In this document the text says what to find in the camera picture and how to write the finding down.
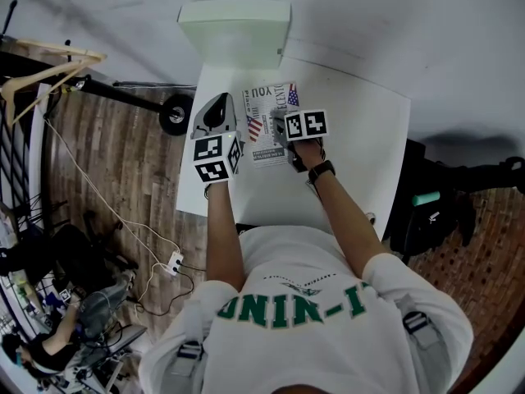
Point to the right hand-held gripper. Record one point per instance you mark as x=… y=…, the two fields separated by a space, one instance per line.
x=305 y=125

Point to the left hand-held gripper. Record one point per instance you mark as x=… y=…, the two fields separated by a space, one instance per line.
x=213 y=158

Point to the grey knitted sock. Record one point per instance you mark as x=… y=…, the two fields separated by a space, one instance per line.
x=277 y=116

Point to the printed magazine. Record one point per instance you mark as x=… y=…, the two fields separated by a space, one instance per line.
x=262 y=154

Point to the person's left forearm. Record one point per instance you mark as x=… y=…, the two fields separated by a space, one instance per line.
x=223 y=240

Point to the person's right forearm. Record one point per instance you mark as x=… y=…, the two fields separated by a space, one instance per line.
x=352 y=228

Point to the person's right hand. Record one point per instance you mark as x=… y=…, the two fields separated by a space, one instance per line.
x=309 y=152

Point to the black wristwatch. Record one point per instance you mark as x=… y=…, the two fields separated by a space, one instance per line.
x=322 y=170

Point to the pale green box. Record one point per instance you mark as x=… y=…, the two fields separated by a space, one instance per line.
x=236 y=31

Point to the black coat rack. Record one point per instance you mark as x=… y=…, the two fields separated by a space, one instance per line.
x=123 y=94

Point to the person's left shoe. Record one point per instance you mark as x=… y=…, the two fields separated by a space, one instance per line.
x=248 y=229

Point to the person's shoe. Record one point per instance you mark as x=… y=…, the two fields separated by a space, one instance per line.
x=371 y=218
x=248 y=229

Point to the person's right shoe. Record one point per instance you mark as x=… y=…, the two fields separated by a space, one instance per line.
x=371 y=218

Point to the white power strip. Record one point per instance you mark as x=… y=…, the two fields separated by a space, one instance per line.
x=175 y=263

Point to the mint green bottle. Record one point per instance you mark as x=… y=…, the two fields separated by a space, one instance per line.
x=426 y=198

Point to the wooden clothes hanger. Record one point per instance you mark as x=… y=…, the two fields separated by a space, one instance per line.
x=57 y=47
x=41 y=80

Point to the black backpack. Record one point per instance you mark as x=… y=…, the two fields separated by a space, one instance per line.
x=426 y=228

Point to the black swivel chair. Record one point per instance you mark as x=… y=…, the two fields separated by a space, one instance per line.
x=82 y=248

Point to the black office chair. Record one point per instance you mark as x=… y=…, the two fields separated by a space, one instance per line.
x=471 y=166

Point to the black stair railing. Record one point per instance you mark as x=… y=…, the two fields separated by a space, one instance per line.
x=20 y=158

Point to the white t-shirt green lettering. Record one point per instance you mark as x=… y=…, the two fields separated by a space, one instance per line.
x=307 y=343

